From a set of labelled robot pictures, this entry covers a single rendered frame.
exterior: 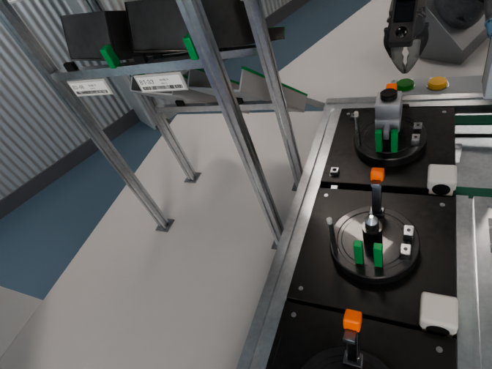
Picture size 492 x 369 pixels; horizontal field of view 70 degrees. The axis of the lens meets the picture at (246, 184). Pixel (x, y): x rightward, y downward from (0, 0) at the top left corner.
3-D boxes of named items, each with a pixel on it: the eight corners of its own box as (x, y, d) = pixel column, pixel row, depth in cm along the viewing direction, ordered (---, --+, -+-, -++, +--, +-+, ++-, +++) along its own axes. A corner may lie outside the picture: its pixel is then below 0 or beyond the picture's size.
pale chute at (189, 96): (211, 110, 100) (213, 94, 99) (249, 113, 93) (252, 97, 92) (129, 91, 77) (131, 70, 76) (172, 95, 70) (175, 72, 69)
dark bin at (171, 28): (233, 40, 79) (231, 3, 76) (285, 39, 72) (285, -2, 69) (132, 52, 58) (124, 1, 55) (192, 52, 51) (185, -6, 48)
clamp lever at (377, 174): (371, 206, 61) (371, 166, 58) (383, 208, 60) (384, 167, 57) (367, 217, 58) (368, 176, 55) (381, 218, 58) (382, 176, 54)
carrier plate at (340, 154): (342, 115, 87) (341, 108, 86) (454, 113, 77) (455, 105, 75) (321, 187, 74) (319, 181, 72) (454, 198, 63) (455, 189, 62)
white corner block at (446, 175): (427, 177, 68) (428, 162, 65) (454, 179, 66) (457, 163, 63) (425, 196, 65) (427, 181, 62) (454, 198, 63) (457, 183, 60)
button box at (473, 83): (390, 99, 94) (390, 78, 90) (485, 96, 85) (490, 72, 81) (388, 116, 90) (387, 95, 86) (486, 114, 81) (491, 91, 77)
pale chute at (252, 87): (259, 108, 93) (261, 91, 93) (304, 113, 86) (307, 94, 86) (186, 88, 70) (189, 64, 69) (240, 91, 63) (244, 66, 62)
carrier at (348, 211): (319, 193, 73) (310, 148, 64) (454, 204, 62) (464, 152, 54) (288, 303, 59) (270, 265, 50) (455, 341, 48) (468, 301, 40)
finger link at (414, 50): (420, 61, 86) (422, 24, 79) (419, 75, 82) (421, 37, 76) (406, 62, 87) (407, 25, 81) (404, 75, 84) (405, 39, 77)
